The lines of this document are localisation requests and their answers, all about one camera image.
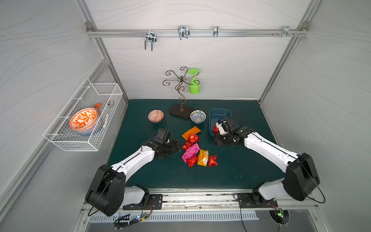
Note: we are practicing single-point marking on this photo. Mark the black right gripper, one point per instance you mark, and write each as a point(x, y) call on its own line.
point(221, 138)

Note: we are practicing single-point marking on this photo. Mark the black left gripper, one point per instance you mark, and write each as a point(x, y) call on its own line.
point(173, 147)

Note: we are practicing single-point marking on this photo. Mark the large pink tea bag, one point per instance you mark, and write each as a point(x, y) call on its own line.
point(191, 152)

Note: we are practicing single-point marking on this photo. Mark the red orange tea bag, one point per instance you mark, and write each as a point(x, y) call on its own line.
point(193, 138)

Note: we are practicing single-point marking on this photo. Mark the blue plastic storage box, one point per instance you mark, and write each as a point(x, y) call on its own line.
point(215, 115)

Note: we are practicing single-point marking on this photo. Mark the yellow tea bag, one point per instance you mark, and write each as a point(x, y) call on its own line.
point(203, 158)

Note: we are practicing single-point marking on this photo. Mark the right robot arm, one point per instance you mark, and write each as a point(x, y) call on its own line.
point(301, 176)

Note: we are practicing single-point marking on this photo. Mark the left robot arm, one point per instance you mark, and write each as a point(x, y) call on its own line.
point(108, 192)

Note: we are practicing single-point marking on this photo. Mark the blue yellow patterned bowl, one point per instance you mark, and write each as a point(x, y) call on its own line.
point(198, 116)

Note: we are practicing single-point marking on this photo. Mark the green plastic goblet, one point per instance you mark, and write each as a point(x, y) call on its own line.
point(194, 84)

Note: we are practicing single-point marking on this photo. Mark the orange goblet in basket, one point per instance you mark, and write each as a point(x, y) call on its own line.
point(98, 106)

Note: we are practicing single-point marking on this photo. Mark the orange white bowl in basket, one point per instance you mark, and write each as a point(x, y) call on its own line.
point(84, 121)

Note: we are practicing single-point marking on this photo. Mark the metal single hook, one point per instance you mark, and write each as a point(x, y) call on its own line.
point(215, 31)

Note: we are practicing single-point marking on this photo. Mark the metal double hook left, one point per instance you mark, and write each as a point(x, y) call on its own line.
point(151, 38)

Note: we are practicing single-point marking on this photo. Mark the metal double hook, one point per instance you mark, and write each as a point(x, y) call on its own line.
point(183, 32)
point(151, 38)

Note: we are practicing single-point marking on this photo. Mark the metal double hook middle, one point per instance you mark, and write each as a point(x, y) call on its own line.
point(183, 32)

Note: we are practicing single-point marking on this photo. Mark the metal hook right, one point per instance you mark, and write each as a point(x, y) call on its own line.
point(285, 33)

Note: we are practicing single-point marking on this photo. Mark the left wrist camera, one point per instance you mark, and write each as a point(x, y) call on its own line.
point(162, 136)

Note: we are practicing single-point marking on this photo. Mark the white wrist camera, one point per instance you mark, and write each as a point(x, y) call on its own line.
point(222, 126)

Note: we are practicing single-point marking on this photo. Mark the copper wire cup stand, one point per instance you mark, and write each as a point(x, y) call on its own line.
point(179, 109)

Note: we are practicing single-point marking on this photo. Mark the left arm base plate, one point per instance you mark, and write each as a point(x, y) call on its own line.
point(152, 201)

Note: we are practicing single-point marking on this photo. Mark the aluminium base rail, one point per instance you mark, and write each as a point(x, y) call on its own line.
point(202, 199)

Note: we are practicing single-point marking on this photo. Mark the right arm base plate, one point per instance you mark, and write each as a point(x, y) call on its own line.
point(254, 200)

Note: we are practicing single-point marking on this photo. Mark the white wire basket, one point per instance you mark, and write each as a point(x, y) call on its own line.
point(88, 94)

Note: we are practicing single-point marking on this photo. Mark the aluminium top rail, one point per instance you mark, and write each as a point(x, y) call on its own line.
point(194, 33)

